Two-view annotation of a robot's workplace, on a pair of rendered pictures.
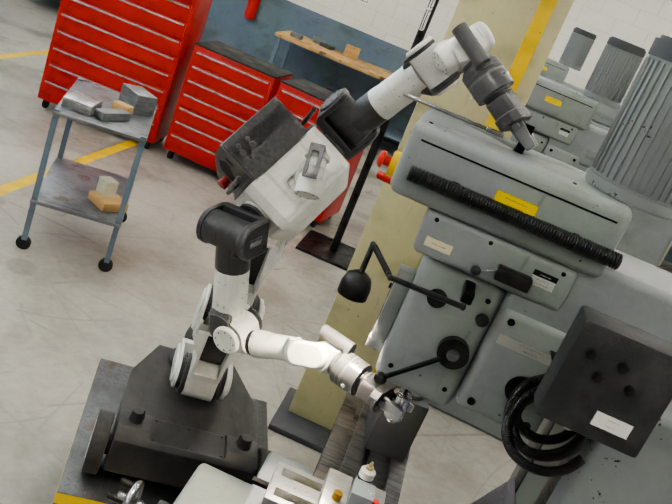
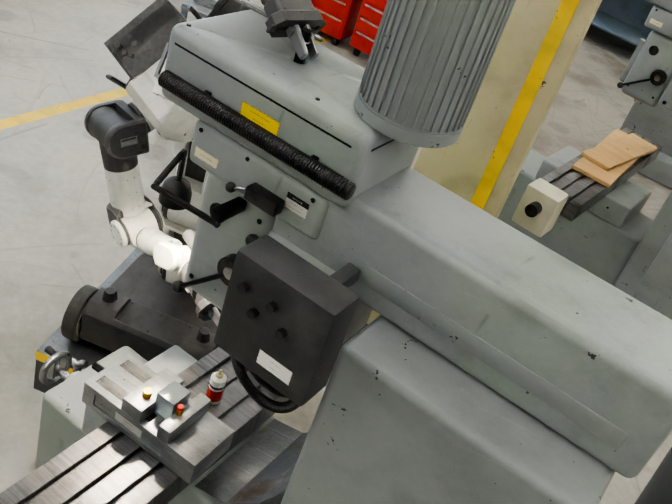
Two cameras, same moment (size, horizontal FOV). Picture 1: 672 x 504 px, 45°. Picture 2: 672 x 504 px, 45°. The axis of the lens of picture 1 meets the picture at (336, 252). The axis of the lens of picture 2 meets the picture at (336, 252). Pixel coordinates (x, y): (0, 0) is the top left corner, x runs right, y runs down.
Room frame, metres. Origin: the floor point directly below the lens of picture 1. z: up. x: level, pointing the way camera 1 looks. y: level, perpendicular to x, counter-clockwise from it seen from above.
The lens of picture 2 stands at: (0.41, -0.93, 2.48)
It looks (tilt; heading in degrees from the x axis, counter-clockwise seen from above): 34 degrees down; 19
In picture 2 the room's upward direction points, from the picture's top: 19 degrees clockwise
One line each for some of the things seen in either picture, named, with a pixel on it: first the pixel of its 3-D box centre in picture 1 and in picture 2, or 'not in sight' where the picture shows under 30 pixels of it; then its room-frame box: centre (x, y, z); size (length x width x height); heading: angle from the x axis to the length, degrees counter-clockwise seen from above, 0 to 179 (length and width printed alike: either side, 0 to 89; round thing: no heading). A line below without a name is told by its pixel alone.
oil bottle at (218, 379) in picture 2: (364, 478); (216, 384); (1.75, -0.28, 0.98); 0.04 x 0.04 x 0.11
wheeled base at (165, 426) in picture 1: (193, 395); (185, 285); (2.41, 0.27, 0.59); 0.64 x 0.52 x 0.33; 14
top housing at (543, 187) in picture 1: (508, 187); (295, 100); (1.73, -0.29, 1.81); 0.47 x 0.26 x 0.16; 86
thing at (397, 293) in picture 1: (390, 308); not in sight; (1.74, -0.17, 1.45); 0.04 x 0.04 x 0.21; 86
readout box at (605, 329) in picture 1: (609, 382); (281, 321); (1.37, -0.55, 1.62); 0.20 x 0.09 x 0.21; 86
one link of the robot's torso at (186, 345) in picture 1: (202, 369); not in sight; (2.44, 0.27, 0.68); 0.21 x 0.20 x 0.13; 14
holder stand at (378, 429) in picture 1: (397, 406); not in sight; (2.08, -0.33, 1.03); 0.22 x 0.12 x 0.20; 3
